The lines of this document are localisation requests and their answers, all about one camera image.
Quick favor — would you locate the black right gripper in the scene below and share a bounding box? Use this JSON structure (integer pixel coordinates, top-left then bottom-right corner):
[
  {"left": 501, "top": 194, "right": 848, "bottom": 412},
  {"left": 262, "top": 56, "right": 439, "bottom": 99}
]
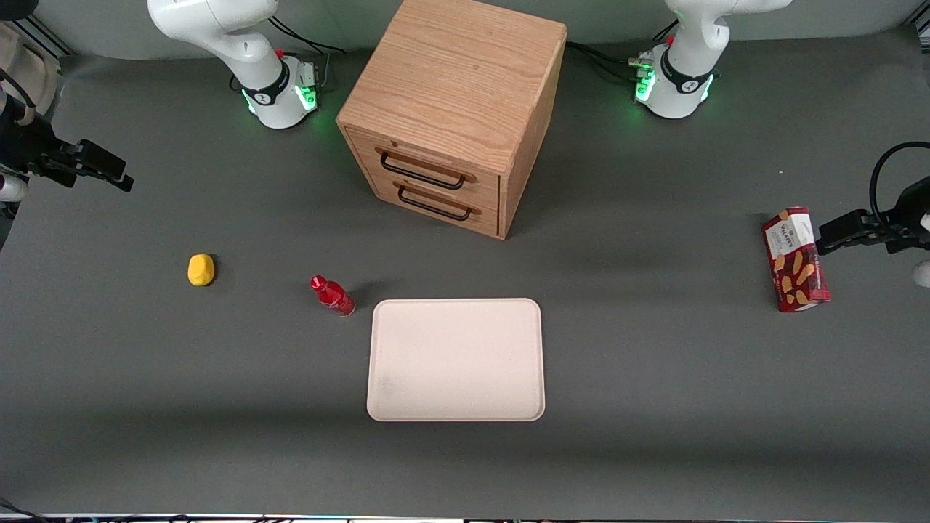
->
[{"left": 0, "top": 98, "right": 135, "bottom": 192}]

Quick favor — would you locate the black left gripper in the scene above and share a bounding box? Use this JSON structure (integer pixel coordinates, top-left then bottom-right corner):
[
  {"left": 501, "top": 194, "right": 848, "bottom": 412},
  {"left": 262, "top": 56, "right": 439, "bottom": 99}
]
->
[{"left": 817, "top": 177, "right": 930, "bottom": 256}]

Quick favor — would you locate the red coke bottle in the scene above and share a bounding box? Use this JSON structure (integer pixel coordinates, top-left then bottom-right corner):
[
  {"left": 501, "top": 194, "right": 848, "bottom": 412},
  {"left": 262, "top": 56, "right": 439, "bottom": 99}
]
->
[{"left": 310, "top": 275, "right": 356, "bottom": 317}]

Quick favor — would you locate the beige rectangular tray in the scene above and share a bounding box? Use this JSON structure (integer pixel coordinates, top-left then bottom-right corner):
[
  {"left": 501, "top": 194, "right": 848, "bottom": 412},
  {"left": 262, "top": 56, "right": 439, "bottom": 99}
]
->
[{"left": 366, "top": 298, "right": 546, "bottom": 423}]

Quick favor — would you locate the red cookie box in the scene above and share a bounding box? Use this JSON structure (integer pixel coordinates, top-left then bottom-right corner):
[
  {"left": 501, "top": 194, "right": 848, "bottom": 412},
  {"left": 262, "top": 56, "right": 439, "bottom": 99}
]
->
[{"left": 761, "top": 207, "right": 832, "bottom": 313}]

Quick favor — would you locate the beige cloth bundle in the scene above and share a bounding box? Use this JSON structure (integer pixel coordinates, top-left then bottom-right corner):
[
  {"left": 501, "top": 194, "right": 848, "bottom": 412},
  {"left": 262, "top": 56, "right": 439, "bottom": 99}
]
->
[{"left": 0, "top": 22, "right": 63, "bottom": 118}]

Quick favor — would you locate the wooden drawer cabinet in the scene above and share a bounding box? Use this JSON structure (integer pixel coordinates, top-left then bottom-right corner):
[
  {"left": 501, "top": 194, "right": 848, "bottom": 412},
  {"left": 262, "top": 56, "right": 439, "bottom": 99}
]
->
[{"left": 336, "top": 0, "right": 568, "bottom": 240}]

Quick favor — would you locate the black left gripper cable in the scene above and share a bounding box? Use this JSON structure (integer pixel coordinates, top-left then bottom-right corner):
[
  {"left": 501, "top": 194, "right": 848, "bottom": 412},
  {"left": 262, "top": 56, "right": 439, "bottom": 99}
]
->
[{"left": 869, "top": 141, "right": 930, "bottom": 227}]

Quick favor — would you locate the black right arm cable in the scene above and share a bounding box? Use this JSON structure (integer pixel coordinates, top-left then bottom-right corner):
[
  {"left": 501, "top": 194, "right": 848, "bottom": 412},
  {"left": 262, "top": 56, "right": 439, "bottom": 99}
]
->
[{"left": 0, "top": 68, "right": 37, "bottom": 111}]

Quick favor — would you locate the dark aluminium frame rail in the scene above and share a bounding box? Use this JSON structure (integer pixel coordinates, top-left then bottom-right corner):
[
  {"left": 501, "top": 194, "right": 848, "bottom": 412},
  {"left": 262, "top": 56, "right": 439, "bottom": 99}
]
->
[{"left": 13, "top": 15, "right": 75, "bottom": 57}]

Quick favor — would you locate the black right base cable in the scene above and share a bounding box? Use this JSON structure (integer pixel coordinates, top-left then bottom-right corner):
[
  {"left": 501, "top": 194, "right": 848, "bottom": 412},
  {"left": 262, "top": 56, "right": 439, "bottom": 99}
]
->
[{"left": 267, "top": 16, "right": 348, "bottom": 56}]

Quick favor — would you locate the black base cable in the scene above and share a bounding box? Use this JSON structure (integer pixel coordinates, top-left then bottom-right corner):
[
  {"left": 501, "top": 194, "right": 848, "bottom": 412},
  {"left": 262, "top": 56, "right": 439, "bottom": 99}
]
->
[
  {"left": 267, "top": 16, "right": 348, "bottom": 56},
  {"left": 566, "top": 41, "right": 649, "bottom": 82}
]

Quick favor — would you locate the black left base cable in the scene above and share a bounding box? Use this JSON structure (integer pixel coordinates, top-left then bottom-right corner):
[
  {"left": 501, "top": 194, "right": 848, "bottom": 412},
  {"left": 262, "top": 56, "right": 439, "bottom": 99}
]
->
[{"left": 566, "top": 41, "right": 649, "bottom": 82}]

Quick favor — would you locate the black metal drawer handle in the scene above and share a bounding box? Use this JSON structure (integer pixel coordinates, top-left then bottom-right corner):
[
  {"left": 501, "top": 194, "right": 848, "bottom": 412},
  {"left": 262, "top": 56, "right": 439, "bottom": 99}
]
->
[
  {"left": 393, "top": 182, "right": 482, "bottom": 222},
  {"left": 375, "top": 146, "right": 478, "bottom": 191}
]

